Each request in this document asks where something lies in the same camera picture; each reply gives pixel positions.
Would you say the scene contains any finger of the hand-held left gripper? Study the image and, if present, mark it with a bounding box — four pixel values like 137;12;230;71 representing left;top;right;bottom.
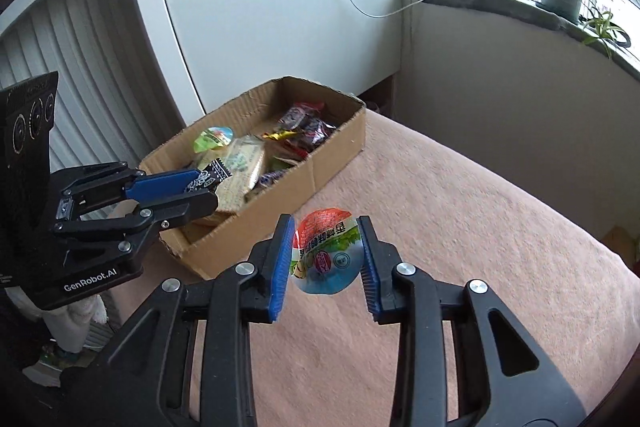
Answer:
52;189;221;258
60;161;201;220

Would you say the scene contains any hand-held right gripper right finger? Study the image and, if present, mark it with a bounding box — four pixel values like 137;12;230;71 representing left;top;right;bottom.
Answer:
356;215;586;427

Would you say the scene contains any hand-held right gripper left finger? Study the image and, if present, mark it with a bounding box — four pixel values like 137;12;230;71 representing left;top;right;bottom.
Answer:
87;213;297;427

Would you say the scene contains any red and blue jelly cup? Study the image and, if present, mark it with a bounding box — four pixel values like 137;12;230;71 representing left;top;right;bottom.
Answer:
291;207;362;296

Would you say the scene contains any clear cracker packet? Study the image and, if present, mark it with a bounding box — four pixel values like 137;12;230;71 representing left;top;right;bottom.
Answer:
200;134;266;228

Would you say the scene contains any cardboard box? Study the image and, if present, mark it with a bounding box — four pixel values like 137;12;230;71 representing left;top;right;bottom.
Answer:
137;76;367;282

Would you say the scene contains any white cloth bundle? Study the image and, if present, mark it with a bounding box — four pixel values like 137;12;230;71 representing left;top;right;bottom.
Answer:
20;292;111;388

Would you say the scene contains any white slatted panel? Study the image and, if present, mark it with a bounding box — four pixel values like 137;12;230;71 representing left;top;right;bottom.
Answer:
0;0;166;188

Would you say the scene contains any white cabinet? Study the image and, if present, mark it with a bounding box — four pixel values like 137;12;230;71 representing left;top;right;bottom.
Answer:
122;0;406;128

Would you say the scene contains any small spider plant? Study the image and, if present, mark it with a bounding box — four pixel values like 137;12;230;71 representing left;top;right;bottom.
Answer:
580;9;631;58

